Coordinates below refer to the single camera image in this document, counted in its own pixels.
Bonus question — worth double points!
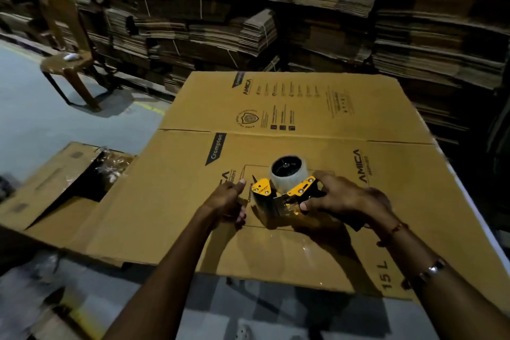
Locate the person's right hand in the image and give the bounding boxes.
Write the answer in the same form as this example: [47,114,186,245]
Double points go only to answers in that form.
[299,171,396,232]

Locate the person's left hand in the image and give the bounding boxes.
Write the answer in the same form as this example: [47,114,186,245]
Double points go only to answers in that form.
[200,178,248,231]

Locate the yellow black tape dispenser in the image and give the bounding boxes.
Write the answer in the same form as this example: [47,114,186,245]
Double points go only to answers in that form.
[250,174,326,220]

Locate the printed cardboard box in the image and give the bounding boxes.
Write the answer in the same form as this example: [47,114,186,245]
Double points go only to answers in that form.
[65,71,510,314]

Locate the person's right forearm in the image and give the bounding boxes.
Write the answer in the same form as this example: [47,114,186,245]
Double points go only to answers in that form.
[375,222,510,340]

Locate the person's left forearm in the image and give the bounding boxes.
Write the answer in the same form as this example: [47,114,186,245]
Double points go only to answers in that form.
[101,210,224,340]

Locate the clear packing tape roll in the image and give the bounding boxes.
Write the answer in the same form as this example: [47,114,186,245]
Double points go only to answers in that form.
[270,155,310,195]

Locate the crumpled clear plastic wrap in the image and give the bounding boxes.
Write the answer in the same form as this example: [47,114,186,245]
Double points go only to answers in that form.
[93,148,135,194]

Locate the open brown cardboard box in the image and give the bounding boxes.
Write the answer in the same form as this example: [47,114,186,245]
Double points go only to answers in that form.
[0,141,137,249]

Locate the stacks of flattened cardboard sheets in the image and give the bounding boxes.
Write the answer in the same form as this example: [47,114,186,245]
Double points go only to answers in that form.
[0,0,510,147]

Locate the brown plastic chair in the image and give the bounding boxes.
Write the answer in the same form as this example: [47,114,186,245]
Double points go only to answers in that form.
[38,0,117,112]

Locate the clear plastic sheet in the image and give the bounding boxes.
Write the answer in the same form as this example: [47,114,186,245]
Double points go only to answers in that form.
[0,250,76,338]

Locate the red thread bracelet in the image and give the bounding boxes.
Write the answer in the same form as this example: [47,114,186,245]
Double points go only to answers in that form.
[376,222,410,248]

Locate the silver metal bracelet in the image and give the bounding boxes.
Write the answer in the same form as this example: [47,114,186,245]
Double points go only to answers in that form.
[402,258,448,291]

